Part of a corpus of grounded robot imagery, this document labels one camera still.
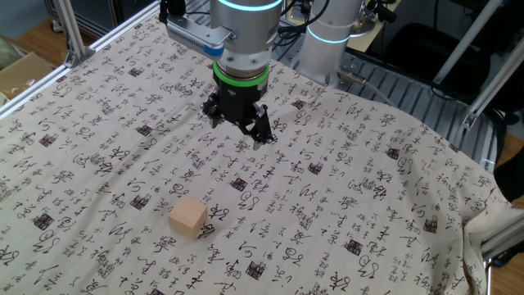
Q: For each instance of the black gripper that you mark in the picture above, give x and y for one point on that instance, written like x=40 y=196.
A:
x=239 y=100

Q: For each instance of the small wooden block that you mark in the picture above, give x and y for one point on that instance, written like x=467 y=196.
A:
x=186 y=217

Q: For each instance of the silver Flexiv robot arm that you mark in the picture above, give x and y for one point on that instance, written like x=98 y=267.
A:
x=245 y=28

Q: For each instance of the beige calligraphy print tablecloth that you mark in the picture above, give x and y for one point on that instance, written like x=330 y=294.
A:
x=327 y=205

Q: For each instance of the dark metal cabinet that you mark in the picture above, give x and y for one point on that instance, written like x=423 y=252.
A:
x=106 y=12

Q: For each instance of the black office chair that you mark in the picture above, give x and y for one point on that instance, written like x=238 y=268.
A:
x=430 y=57

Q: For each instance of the brown cardboard box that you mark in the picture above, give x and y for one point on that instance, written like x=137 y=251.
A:
x=24 y=73

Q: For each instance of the pale green bag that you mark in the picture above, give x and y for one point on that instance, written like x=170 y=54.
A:
x=8 y=53

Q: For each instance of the grey diagonal pole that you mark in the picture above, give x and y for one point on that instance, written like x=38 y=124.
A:
x=466 y=43

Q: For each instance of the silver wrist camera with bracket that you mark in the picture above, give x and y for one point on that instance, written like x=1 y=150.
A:
x=192 y=37

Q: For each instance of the aluminium frame post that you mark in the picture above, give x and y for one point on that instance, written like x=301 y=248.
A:
x=73 y=37
x=491 y=86

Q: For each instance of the aluminium table edge rail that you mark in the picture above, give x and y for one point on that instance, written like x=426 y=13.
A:
x=49 y=80
x=503 y=239

